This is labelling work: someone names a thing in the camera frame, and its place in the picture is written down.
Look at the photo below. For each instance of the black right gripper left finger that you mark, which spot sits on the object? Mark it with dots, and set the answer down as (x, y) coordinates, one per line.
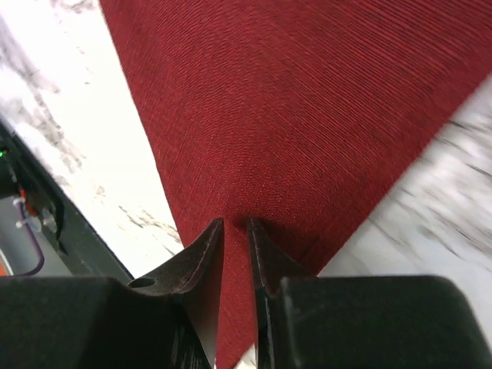
(165, 319)

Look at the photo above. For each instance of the dark red cloth napkin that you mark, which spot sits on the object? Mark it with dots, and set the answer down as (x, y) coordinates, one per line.
(300, 113)

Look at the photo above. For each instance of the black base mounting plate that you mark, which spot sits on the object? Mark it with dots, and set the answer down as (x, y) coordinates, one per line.
(75, 241)

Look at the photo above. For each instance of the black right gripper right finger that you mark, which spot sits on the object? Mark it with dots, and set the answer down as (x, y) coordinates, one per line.
(304, 321)

